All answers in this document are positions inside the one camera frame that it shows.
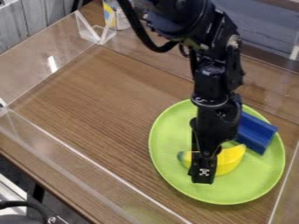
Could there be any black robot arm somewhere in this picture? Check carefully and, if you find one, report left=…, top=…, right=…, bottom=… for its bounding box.
left=144, top=0, right=244, bottom=184

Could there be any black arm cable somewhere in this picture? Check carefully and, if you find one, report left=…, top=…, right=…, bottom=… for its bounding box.
left=116, top=0, right=181, bottom=53

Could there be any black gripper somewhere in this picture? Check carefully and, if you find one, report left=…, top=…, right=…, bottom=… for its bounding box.
left=188, top=94, right=242, bottom=185

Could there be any blue stepped block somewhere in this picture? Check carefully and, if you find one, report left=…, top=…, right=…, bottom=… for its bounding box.
left=236, top=112, right=277, bottom=155

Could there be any green round plate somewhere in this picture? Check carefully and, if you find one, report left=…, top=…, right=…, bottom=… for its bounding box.
left=148, top=100, right=285, bottom=205

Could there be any white labelled canister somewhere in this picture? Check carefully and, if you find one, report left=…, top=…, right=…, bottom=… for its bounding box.
left=101, top=0, right=130, bottom=31

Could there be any yellow toy banana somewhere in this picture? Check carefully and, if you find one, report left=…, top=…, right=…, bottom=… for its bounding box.
left=176, top=144, right=246, bottom=176

